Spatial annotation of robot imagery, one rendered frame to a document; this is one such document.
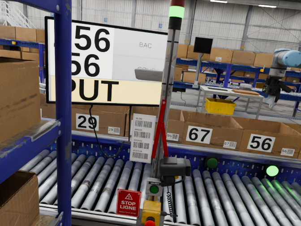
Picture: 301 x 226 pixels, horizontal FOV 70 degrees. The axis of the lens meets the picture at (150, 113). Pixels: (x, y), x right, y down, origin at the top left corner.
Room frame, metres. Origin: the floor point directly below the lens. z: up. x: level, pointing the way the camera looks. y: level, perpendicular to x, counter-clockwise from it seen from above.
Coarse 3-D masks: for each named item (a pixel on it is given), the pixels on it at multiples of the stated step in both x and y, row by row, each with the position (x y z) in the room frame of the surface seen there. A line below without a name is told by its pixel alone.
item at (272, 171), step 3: (267, 168) 1.26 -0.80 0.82; (270, 168) 1.25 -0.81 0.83; (273, 168) 1.25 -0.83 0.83; (276, 168) 1.25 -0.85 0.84; (267, 171) 1.25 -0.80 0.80; (270, 171) 1.25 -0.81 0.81; (273, 171) 1.25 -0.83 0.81; (276, 171) 1.25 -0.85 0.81; (270, 174) 1.25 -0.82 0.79; (273, 174) 1.25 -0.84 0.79
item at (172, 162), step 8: (160, 160) 0.74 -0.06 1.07; (168, 160) 0.73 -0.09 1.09; (176, 160) 0.73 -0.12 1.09; (184, 160) 0.74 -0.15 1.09; (160, 168) 0.70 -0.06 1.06; (168, 168) 0.70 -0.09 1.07; (176, 168) 0.70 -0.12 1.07; (184, 168) 0.70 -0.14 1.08; (168, 176) 0.71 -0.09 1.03; (176, 176) 0.72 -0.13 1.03; (168, 184) 0.71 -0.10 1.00
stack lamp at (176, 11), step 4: (172, 0) 0.77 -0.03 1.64; (176, 0) 0.76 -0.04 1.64; (180, 0) 0.76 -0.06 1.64; (184, 0) 0.77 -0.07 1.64; (172, 4) 0.76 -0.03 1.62; (176, 4) 0.76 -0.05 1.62; (180, 4) 0.76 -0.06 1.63; (184, 4) 0.77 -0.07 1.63; (172, 8) 0.76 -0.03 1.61; (176, 8) 0.76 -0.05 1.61; (180, 8) 0.76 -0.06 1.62; (184, 8) 0.77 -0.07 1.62; (172, 12) 0.76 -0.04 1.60; (176, 12) 0.76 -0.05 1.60; (180, 12) 0.76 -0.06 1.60; (168, 16) 0.78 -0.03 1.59; (176, 16) 0.76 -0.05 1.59; (180, 16) 0.76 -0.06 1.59
